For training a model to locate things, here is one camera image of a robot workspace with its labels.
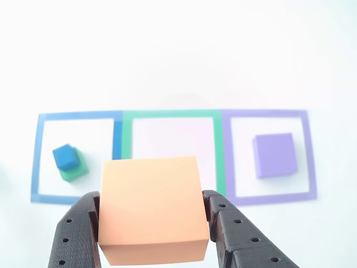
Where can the green cube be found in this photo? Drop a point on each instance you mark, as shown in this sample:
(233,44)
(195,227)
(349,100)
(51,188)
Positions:
(78,173)

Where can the small blue cube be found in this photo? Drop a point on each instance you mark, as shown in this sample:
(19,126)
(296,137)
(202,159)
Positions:
(65,157)

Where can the orange cube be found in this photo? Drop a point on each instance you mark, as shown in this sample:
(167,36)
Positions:
(152,206)

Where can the purple cube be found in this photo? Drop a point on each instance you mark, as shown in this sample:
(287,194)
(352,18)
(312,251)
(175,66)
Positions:
(274,155)

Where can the blue tape square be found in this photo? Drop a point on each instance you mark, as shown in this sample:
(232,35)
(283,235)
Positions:
(36,156)

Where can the purple tape square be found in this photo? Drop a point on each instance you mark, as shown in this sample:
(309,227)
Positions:
(309,156)

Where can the green tape square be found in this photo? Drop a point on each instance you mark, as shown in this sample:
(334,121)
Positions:
(127,134)

